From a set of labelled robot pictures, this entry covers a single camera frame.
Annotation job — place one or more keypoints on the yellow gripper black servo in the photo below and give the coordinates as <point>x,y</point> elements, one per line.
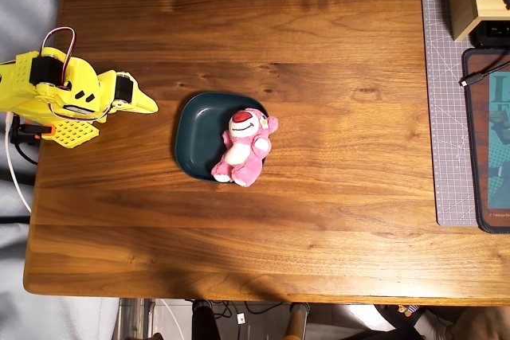
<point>124,90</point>

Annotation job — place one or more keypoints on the pink strawberry bear plush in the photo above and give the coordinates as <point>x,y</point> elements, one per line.
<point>245,149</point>

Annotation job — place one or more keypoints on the yellow robot base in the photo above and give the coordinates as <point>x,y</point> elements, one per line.
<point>75,133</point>

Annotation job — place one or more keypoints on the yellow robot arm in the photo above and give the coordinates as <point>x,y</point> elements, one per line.
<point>40,93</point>

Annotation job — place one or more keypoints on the dark green plastic bin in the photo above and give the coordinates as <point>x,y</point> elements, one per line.
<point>199,137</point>

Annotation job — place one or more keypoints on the orange black board holder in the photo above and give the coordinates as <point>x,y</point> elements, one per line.
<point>40,130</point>

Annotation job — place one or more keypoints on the black stand leg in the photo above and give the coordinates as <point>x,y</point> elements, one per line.
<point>203,322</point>

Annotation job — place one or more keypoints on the small white plug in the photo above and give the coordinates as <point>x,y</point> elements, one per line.
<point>241,318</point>

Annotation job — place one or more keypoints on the wooden stool leg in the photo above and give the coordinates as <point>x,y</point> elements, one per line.
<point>296,324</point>

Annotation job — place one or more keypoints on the grey cutting mat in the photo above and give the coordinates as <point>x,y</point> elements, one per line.
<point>442,117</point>

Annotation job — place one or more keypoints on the black printed mouse pad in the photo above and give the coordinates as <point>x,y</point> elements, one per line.
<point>480,137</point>

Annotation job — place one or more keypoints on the black device under box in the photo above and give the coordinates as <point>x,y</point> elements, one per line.
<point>490,35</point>

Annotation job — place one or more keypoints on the metal rack frame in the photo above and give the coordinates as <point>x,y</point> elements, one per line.
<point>135,318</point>

